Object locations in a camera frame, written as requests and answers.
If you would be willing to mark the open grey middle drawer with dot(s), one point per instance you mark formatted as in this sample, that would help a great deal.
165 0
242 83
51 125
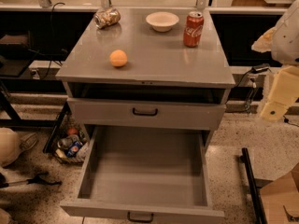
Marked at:
145 175

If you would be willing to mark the crumpled snack bag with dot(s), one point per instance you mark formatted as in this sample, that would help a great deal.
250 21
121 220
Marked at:
107 17

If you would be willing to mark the red coca-cola can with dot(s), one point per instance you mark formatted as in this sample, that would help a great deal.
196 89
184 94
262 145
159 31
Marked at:
193 29

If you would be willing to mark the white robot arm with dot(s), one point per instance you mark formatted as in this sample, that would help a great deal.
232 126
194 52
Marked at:
283 42

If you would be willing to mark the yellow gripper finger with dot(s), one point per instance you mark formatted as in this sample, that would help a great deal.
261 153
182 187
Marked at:
264 42
283 93

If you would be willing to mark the white bowl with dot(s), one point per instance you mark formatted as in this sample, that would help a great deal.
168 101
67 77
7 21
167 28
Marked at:
162 21

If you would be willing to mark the black grabber tool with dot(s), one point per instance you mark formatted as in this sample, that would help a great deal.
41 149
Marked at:
37 179

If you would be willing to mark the grey drawer cabinet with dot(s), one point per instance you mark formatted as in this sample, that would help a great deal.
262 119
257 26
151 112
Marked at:
160 67

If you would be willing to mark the black metal frame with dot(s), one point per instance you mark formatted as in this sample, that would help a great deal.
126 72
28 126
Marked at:
253 188

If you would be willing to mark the orange fruit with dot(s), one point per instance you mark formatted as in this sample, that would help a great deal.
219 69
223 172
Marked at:
118 58

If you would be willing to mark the basket of snacks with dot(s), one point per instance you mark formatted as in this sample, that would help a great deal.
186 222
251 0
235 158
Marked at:
70 145

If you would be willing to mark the closed upper grey drawer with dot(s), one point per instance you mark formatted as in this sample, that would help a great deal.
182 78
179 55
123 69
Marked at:
146 114

